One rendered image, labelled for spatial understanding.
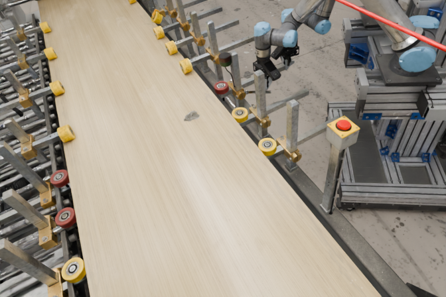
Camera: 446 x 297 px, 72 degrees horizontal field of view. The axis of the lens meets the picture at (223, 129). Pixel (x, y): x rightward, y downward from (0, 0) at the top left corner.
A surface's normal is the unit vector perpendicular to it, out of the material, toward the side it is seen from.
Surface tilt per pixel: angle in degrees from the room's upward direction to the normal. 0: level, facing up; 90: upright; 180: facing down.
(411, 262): 0
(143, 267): 0
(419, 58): 96
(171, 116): 0
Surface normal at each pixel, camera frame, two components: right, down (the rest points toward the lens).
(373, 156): -0.15, -0.68
